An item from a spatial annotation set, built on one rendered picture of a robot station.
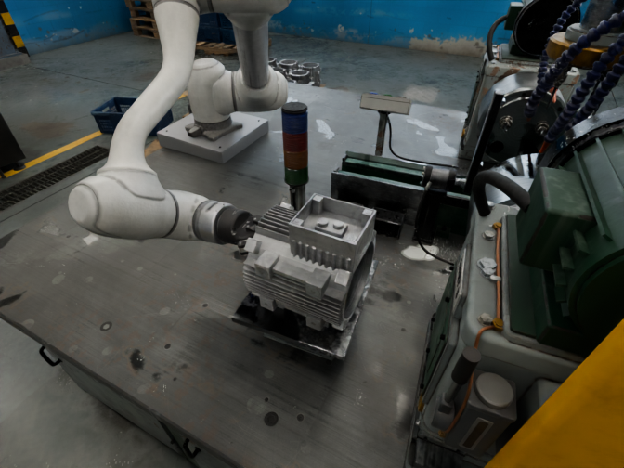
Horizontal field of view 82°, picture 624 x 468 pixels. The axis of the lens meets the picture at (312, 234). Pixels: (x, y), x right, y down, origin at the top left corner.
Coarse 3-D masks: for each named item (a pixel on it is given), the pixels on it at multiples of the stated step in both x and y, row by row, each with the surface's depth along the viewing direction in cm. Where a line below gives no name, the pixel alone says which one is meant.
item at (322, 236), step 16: (304, 208) 62; (320, 208) 65; (336, 208) 65; (352, 208) 63; (368, 208) 62; (288, 224) 59; (304, 224) 64; (320, 224) 61; (336, 224) 60; (352, 224) 64; (368, 224) 59; (304, 240) 60; (320, 240) 58; (336, 240) 56; (352, 240) 56; (368, 240) 63; (304, 256) 62; (320, 256) 60; (336, 256) 58; (352, 256) 57; (352, 272) 59
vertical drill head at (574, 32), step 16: (592, 0) 72; (608, 0) 69; (592, 16) 72; (608, 16) 70; (560, 32) 81; (576, 32) 74; (560, 48) 75; (592, 48) 71; (576, 64) 74; (608, 64) 71; (560, 80) 79; (544, 96) 89
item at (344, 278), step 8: (376, 232) 68; (248, 240) 64; (256, 240) 64; (248, 248) 64; (256, 248) 64; (344, 272) 58; (336, 280) 58; (344, 280) 58; (368, 280) 76; (344, 320) 65; (336, 328) 66; (344, 328) 67
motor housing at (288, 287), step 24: (264, 216) 67; (288, 216) 66; (264, 240) 65; (288, 240) 63; (288, 264) 63; (312, 264) 62; (360, 264) 74; (264, 288) 66; (288, 288) 63; (336, 288) 60; (360, 288) 74; (312, 312) 63; (336, 312) 60
